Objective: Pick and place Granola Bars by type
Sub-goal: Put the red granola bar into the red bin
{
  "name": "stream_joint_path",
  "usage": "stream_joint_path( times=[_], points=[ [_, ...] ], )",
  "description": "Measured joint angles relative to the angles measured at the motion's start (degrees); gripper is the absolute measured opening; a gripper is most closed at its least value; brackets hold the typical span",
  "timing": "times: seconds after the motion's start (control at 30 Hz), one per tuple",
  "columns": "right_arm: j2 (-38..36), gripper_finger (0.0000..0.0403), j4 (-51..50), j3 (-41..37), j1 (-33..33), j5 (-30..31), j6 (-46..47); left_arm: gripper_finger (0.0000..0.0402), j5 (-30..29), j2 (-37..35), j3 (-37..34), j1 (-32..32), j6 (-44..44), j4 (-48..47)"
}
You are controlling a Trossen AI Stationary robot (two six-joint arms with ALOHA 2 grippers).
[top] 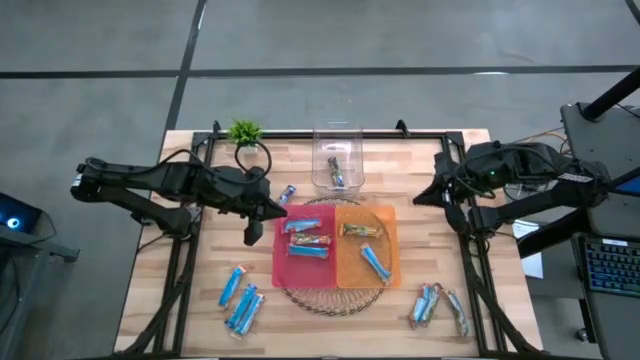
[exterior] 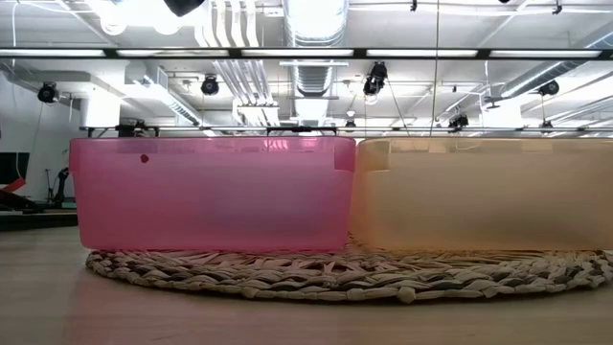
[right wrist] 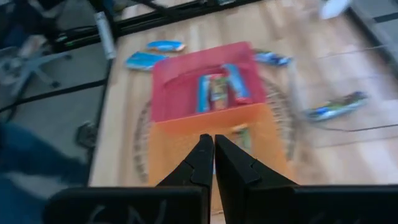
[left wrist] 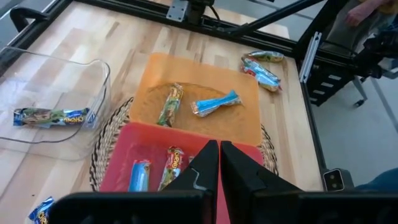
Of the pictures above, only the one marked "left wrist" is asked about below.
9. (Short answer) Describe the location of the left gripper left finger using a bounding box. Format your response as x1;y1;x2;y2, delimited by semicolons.
161;139;220;192

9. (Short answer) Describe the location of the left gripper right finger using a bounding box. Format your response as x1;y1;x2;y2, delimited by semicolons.
220;141;302;194

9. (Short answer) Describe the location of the light blue granola bar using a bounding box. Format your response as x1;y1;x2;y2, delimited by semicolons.
242;57;279;85
128;159;152;192
190;89;243;118

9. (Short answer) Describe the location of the green Chewy granola bar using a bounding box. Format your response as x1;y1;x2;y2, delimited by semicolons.
247;50;285;63
156;82;185;128

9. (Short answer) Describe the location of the blue Chewy granola bar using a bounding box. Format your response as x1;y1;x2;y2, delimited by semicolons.
12;107;96;129
28;195;56;224

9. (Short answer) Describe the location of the orange translucent plastic bin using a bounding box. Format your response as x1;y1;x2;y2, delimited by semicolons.
129;52;263;147

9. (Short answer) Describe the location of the black equipment stand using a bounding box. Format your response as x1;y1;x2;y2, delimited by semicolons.
295;0;361;107

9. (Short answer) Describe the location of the silver aluminium bar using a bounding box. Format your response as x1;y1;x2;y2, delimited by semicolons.
298;30;323;84

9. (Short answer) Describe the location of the grey office chair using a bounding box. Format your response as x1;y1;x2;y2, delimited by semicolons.
350;70;398;133

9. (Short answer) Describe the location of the person's leg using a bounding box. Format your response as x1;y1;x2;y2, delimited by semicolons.
355;167;398;191

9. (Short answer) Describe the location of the clear plastic bin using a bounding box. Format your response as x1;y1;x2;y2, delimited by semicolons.
0;46;112;161

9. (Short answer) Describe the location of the person's hand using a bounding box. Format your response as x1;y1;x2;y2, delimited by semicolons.
344;0;398;28

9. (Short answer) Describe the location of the small grey camera box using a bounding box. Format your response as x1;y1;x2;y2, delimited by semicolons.
322;167;354;192

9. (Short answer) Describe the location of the round wire basket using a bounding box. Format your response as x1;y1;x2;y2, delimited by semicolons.
89;96;279;192

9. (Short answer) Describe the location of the black aluminium table frame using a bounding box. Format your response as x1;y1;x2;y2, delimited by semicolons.
0;0;330;175

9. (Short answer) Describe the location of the grey metal bracket plate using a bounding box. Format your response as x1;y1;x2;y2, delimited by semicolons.
166;0;190;22

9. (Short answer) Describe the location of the black frame handle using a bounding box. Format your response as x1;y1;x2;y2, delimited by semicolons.
9;6;44;34

